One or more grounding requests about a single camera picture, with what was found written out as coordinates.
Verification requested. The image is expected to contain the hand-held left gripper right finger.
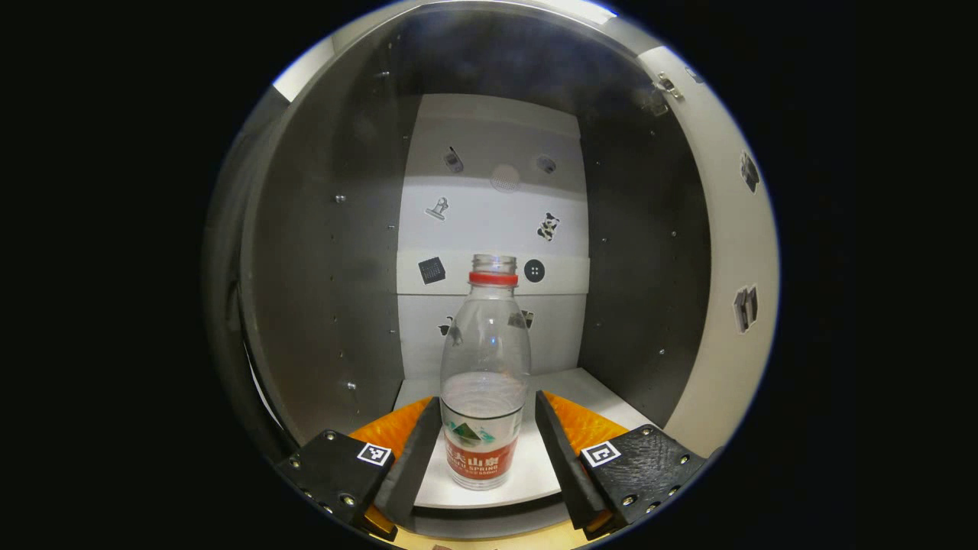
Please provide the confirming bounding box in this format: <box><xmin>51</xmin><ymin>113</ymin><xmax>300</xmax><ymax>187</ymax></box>
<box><xmin>535</xmin><ymin>390</ymin><xmax>708</xmax><ymax>542</ymax></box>

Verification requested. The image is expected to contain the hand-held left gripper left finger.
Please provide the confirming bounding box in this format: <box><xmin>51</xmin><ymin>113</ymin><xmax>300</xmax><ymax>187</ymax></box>
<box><xmin>275</xmin><ymin>396</ymin><xmax>444</xmax><ymax>543</ymax></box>

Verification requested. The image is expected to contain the clear plastic bottle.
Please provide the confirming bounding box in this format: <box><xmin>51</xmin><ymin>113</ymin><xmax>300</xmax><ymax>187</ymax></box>
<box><xmin>439</xmin><ymin>254</ymin><xmax>533</xmax><ymax>491</ymax></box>

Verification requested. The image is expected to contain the dark grey cabinet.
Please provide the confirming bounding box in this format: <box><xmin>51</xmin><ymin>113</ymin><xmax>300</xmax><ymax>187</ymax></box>
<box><xmin>202</xmin><ymin>4</ymin><xmax>715</xmax><ymax>539</ymax></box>

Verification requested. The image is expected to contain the grey cabinet door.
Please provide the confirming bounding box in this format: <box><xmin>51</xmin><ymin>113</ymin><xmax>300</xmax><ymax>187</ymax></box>
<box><xmin>638</xmin><ymin>46</ymin><xmax>782</xmax><ymax>459</ymax></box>

